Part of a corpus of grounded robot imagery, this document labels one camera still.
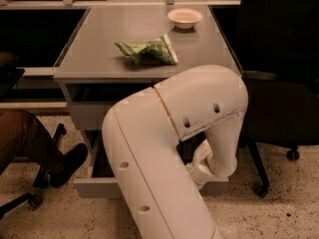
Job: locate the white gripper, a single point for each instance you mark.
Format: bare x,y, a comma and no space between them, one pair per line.
200,167

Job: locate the black office chair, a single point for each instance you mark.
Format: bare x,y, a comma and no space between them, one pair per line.
277,45

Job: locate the green chip bag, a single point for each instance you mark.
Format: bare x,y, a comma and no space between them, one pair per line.
160,49

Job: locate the black chair base left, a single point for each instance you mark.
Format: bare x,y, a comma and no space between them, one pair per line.
41,182

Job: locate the grey drawer cabinet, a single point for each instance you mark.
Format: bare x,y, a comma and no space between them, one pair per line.
94,58

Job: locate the dark desk edge left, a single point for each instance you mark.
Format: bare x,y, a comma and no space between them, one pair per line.
10,73

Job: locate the person leg brown trousers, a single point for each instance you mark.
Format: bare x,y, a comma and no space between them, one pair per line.
22,133

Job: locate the white bowl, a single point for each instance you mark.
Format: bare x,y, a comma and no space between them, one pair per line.
184,18

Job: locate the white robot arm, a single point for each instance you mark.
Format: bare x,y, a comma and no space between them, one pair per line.
165,142

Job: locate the black shoe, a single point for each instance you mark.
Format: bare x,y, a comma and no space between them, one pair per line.
73,160

